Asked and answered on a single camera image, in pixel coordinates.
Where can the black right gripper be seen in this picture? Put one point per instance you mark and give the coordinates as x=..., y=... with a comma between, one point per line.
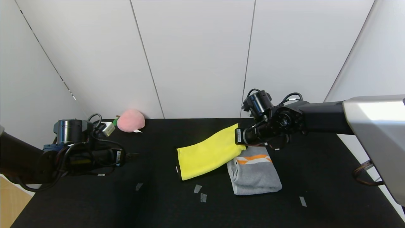
x=239, y=136

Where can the white baseboard strip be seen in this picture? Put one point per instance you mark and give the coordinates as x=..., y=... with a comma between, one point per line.
x=22, y=190

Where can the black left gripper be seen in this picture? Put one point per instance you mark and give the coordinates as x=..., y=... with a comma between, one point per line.
x=119, y=158

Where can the pink plush peach toy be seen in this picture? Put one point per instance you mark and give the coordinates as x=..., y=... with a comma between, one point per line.
x=131, y=120

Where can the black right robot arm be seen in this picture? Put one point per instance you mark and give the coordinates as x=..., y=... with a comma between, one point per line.
x=348, y=123

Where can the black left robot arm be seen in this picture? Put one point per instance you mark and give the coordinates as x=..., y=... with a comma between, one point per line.
x=25, y=158

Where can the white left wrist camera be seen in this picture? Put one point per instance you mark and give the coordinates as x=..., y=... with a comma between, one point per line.
x=108, y=129

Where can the grey tape marker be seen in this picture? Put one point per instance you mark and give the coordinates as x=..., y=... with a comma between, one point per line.
x=197, y=188
x=139, y=186
x=203, y=197
x=303, y=201

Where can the grey towel with orange marks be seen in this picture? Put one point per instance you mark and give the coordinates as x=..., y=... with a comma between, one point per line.
x=256, y=177

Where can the yellow microfibre towel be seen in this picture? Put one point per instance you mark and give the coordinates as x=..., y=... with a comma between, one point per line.
x=205, y=155

